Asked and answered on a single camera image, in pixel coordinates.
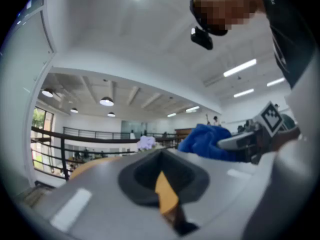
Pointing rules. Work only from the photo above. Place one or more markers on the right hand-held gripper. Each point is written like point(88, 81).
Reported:
point(270, 119)

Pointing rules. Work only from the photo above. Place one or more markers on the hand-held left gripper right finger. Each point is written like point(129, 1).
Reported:
point(225, 196)

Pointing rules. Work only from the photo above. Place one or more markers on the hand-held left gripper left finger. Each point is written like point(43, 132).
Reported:
point(112, 209)

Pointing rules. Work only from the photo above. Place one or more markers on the blue cloth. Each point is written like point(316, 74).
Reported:
point(200, 141)

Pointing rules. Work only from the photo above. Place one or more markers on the purple flower bouquet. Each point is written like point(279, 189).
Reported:
point(146, 142)

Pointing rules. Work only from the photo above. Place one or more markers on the black railing with wooden handrail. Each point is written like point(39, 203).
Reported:
point(64, 159)

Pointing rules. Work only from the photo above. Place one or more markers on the black metal railing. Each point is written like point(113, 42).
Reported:
point(100, 132)

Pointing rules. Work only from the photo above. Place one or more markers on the black dome pendant lamp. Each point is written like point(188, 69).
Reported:
point(74, 110)
point(111, 114)
point(106, 101)
point(47, 93)

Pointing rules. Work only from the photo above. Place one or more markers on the black-framed window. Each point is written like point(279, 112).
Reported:
point(38, 119)

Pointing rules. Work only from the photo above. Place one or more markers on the person's black shirt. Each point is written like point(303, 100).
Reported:
point(287, 34)

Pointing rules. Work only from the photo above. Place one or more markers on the person's head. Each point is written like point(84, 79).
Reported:
point(225, 6)

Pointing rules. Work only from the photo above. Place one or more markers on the frosted glass door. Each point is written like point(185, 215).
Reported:
point(22, 84)

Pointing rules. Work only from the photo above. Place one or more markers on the black head-mounted camera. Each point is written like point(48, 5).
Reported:
point(201, 39)

